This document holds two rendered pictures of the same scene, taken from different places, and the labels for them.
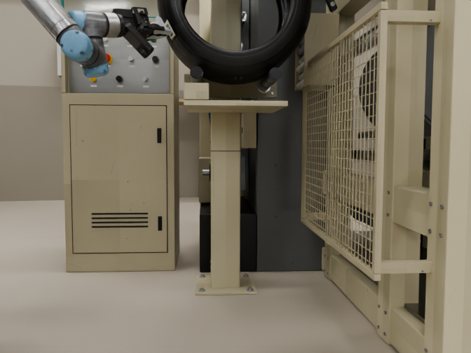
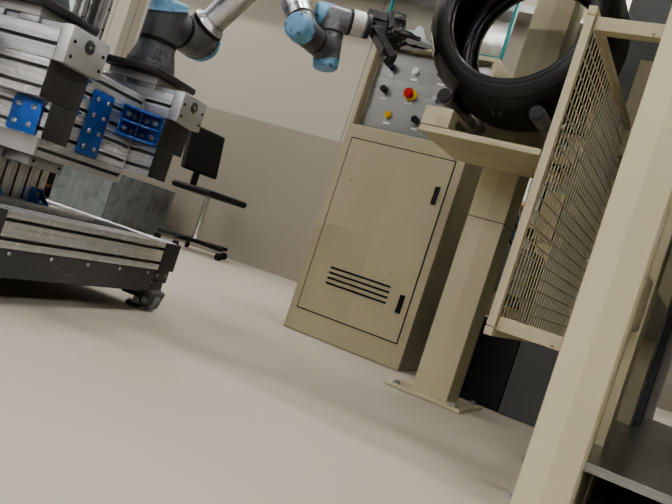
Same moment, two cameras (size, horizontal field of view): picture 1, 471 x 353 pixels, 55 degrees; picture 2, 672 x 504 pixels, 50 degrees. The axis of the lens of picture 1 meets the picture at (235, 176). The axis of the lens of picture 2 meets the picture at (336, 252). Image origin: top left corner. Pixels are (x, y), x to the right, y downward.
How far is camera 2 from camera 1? 0.93 m
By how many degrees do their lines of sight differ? 32
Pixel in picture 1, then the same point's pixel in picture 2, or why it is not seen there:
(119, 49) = (427, 86)
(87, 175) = (342, 221)
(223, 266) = (434, 365)
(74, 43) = (295, 23)
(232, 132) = (501, 198)
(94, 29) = (334, 21)
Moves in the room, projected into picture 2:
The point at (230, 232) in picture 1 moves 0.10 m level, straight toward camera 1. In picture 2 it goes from (457, 324) to (446, 322)
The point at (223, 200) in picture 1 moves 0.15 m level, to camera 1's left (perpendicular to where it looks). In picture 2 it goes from (462, 281) to (423, 268)
